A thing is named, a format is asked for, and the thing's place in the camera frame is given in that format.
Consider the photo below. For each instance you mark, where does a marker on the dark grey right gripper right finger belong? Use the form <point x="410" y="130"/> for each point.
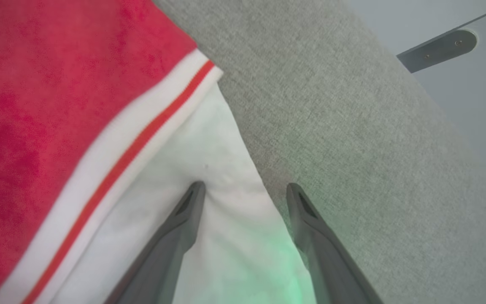
<point x="323" y="253"/>

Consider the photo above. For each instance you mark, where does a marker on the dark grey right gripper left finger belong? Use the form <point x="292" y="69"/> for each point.
<point x="171" y="245"/>

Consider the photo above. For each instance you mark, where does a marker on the red and white jersey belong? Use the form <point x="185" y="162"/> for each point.
<point x="57" y="105"/>

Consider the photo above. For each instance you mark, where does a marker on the grey fabric panel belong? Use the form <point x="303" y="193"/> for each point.
<point x="352" y="126"/>

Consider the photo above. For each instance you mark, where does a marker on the dark grey metal bracket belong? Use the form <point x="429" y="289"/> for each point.
<point x="437" y="50"/>

